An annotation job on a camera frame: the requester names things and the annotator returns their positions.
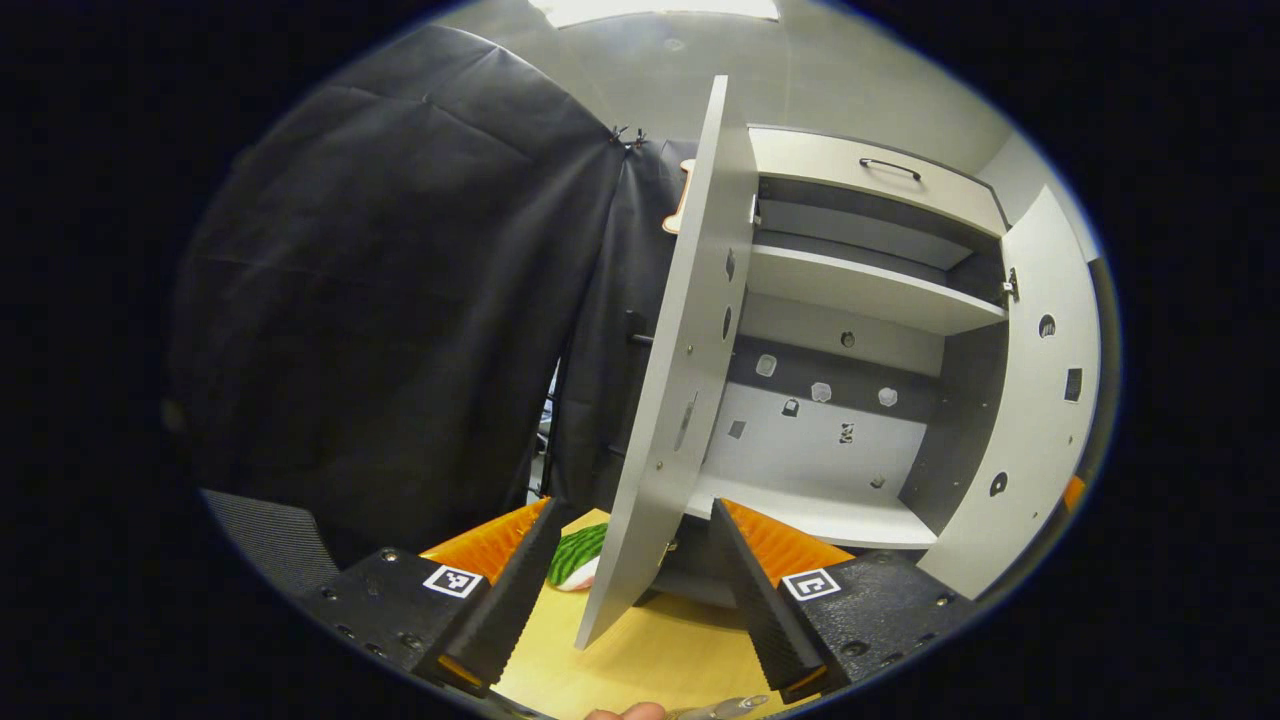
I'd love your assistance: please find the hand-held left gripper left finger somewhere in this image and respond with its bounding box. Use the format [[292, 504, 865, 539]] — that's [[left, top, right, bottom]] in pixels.
[[300, 497, 566, 698]]

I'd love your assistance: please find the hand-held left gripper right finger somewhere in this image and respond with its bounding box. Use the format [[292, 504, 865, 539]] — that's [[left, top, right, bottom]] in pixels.
[[710, 497, 981, 704]]

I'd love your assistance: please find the grey and white cabinet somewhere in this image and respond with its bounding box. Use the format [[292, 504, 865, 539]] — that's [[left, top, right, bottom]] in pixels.
[[640, 123, 1021, 611]]

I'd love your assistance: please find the white cabinet shelf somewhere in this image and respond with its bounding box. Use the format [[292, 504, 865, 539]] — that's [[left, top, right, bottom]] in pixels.
[[685, 470, 938, 551], [745, 245, 1008, 336]]

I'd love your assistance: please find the white cabinet drawer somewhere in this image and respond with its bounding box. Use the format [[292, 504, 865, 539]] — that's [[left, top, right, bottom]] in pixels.
[[748, 125, 1009, 239]]

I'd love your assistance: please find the green striped toy watermelon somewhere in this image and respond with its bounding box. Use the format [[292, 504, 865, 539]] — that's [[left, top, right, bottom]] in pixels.
[[546, 523, 609, 592]]

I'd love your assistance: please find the black backdrop cloth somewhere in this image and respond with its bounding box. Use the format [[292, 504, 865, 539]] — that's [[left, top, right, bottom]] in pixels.
[[165, 25, 1123, 561]]

